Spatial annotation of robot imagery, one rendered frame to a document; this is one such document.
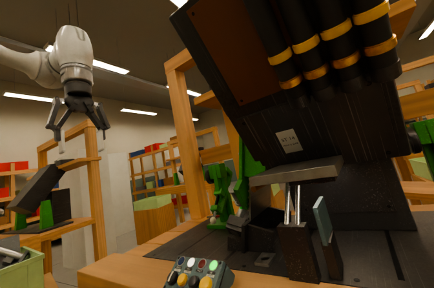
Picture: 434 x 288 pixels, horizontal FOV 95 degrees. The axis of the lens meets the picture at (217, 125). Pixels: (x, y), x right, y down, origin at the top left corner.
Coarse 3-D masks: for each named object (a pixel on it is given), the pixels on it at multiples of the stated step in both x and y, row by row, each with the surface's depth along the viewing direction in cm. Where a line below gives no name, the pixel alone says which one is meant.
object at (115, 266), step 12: (96, 264) 75; (108, 264) 72; (120, 264) 70; (132, 264) 68; (144, 264) 66; (156, 264) 64; (168, 264) 62; (84, 276) 69; (96, 276) 65; (108, 276) 62; (120, 276) 61; (132, 276) 59; (144, 276) 58; (156, 276) 56; (240, 276) 48; (252, 276) 47; (264, 276) 46; (276, 276) 45
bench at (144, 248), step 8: (416, 208) 69; (424, 208) 68; (432, 208) 67; (184, 224) 113; (192, 224) 109; (168, 232) 103; (176, 232) 100; (152, 240) 96; (160, 240) 93; (168, 240) 91; (136, 248) 90; (144, 248) 87; (152, 248) 85
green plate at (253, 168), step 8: (240, 144) 62; (240, 152) 62; (248, 152) 62; (240, 160) 62; (248, 160) 62; (240, 168) 62; (248, 168) 61; (256, 168) 60; (264, 168) 59; (240, 176) 62; (248, 176) 61
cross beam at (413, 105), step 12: (408, 96) 74; (420, 96) 73; (432, 96) 71; (408, 108) 74; (420, 108) 72; (432, 108) 71; (228, 144) 119; (204, 156) 129; (216, 156) 123; (228, 156) 118
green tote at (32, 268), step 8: (24, 248) 102; (32, 256) 90; (40, 256) 81; (16, 264) 76; (24, 264) 77; (32, 264) 79; (40, 264) 81; (0, 272) 72; (8, 272) 74; (16, 272) 76; (24, 272) 77; (32, 272) 79; (40, 272) 80; (0, 280) 72; (8, 280) 74; (16, 280) 75; (24, 280) 76; (32, 280) 78; (40, 280) 80
